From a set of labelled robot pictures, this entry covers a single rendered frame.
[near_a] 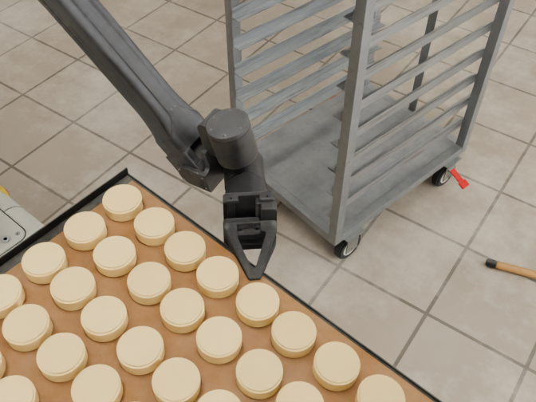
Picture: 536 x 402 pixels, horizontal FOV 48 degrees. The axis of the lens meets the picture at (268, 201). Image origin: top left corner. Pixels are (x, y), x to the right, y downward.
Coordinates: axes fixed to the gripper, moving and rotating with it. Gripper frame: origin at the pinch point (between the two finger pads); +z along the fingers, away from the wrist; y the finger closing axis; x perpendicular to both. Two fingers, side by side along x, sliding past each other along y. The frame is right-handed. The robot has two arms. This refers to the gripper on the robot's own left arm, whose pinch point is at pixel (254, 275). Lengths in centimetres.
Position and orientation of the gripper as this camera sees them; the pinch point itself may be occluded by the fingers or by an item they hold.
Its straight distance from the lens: 74.3
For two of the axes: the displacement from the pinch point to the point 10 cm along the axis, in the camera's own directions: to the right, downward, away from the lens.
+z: 1.0, 7.5, -6.5
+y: -0.2, 6.6, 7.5
